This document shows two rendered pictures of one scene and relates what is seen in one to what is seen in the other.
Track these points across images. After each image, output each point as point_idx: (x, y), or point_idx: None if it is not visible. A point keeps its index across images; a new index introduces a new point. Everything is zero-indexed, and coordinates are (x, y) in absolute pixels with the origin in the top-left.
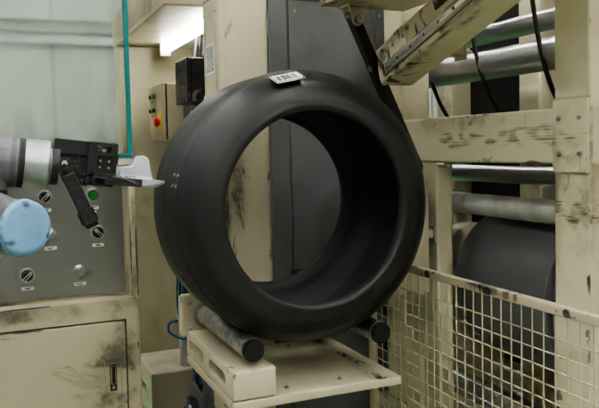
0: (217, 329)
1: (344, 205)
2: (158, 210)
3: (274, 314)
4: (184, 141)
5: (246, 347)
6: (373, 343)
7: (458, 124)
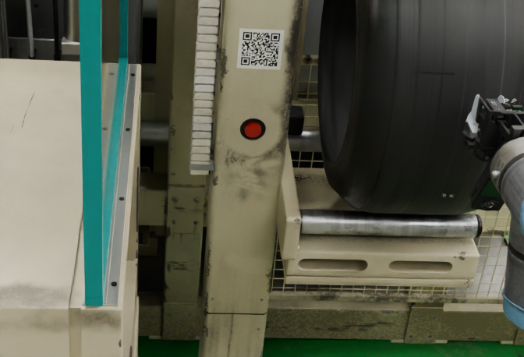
0: (388, 228)
1: (332, 22)
2: (429, 143)
3: None
4: (496, 55)
5: (482, 227)
6: None
7: None
